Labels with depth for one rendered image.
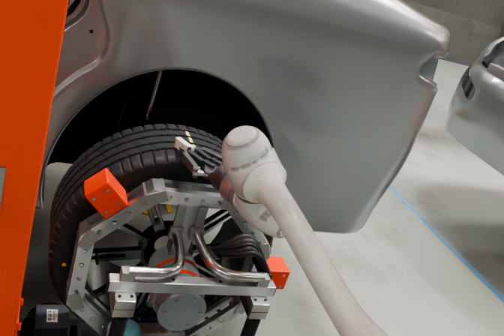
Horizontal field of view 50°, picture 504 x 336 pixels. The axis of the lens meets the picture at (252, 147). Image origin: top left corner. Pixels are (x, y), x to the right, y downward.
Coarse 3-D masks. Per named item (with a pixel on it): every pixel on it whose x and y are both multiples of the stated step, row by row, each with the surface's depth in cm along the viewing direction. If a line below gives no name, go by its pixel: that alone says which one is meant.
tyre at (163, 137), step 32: (160, 128) 160; (192, 128) 165; (96, 160) 151; (128, 160) 145; (160, 160) 144; (64, 192) 152; (128, 192) 145; (64, 224) 144; (64, 256) 149; (64, 288) 153
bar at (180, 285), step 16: (112, 288) 124; (128, 288) 125; (144, 288) 127; (160, 288) 128; (176, 288) 130; (192, 288) 131; (208, 288) 132; (224, 288) 134; (240, 288) 136; (256, 288) 137; (272, 288) 139
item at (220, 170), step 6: (204, 168) 137; (210, 168) 137; (216, 168) 134; (222, 168) 134; (210, 174) 135; (216, 174) 134; (222, 174) 133; (210, 180) 135; (216, 180) 133; (216, 186) 134
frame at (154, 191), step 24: (144, 192) 138; (168, 192) 139; (192, 192) 142; (216, 192) 148; (96, 216) 141; (120, 216) 138; (240, 216) 149; (96, 240) 139; (264, 240) 156; (72, 264) 146; (72, 288) 144; (96, 312) 150; (216, 312) 169; (240, 312) 166
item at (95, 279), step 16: (160, 224) 156; (208, 224) 160; (224, 224) 186; (144, 240) 156; (224, 240) 183; (112, 256) 156; (128, 256) 157; (144, 256) 162; (96, 272) 168; (112, 272) 178; (208, 272) 169; (96, 288) 161; (144, 304) 167; (208, 304) 172; (144, 320) 168
